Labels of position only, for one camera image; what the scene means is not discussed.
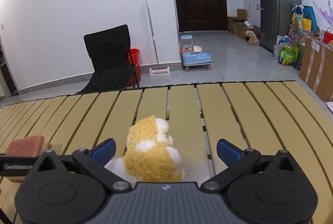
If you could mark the orange scrub sponge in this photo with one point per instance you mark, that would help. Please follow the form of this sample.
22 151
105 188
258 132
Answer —
31 146

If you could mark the tan folding slat table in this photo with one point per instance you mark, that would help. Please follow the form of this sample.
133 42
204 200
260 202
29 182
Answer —
284 177

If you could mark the green snack bag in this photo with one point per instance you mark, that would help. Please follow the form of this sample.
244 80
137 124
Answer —
288 55

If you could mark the red gift bag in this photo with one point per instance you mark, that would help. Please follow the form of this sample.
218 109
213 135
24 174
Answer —
328 38

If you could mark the blue pet feeder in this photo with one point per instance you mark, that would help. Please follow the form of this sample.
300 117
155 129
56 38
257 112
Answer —
193 56

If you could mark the cardboard box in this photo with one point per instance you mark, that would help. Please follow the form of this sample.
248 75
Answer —
316 68

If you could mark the white mop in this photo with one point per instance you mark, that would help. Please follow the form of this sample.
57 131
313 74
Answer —
159 70

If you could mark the white bathroom scale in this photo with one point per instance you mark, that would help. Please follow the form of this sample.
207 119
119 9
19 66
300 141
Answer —
330 105

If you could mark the white and yellow plush dog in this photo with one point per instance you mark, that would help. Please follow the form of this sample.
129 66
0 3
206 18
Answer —
150 155

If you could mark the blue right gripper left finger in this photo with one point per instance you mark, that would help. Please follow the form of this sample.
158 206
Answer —
103 152

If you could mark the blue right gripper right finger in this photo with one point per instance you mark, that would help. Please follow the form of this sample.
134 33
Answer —
229 153

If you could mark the black folding chair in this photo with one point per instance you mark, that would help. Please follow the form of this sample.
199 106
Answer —
108 51

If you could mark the red plastic bucket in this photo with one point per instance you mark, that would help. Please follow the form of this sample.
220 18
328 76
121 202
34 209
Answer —
134 59

